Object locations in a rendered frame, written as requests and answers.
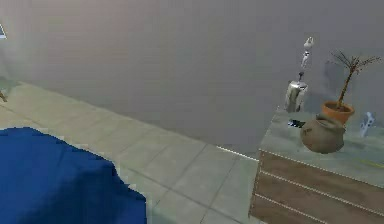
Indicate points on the pale blue framed picture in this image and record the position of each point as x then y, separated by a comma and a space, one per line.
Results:
1, 32

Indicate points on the brown wooden furniture leg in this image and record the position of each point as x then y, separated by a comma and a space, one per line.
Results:
2, 97

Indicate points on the blue bed cover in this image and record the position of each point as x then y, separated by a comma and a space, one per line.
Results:
53, 180

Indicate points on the orange potted bare plant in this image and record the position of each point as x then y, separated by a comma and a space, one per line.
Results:
340, 107

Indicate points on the small black flat object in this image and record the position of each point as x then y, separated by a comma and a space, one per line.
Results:
296, 123

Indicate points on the brown wooden chest of drawers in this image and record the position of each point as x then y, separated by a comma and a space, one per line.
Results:
316, 186

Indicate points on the brown round clay pot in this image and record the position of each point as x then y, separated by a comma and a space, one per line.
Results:
321, 136

